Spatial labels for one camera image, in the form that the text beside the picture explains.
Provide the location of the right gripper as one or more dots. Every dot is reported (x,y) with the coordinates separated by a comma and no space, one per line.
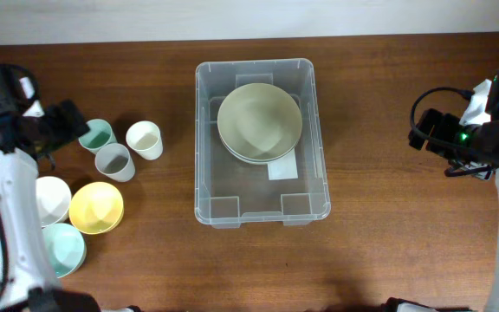
(445,124)

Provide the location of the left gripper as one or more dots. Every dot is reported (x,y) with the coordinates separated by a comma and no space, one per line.
(60,114)

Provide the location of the mint green plastic cup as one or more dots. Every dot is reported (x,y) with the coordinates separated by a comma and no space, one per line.
(99,135)

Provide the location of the grey plastic cup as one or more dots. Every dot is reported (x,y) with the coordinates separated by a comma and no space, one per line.
(115,161)

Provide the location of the small white bowl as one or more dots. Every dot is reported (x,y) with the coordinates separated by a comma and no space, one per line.
(53,197)

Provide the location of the cream plastic cup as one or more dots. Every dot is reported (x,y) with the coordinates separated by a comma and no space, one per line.
(144,137)

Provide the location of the small yellow bowl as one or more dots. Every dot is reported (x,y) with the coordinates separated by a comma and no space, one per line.
(96,208)

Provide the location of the small mint green bowl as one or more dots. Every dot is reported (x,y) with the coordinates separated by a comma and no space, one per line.
(66,248)

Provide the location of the large cream bowl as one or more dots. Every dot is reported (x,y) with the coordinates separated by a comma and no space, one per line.
(257,161)
(259,121)

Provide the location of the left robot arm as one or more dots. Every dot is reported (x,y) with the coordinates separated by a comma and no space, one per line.
(27,280)

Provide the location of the clear plastic storage container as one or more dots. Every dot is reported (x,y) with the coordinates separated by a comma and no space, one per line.
(230,192)

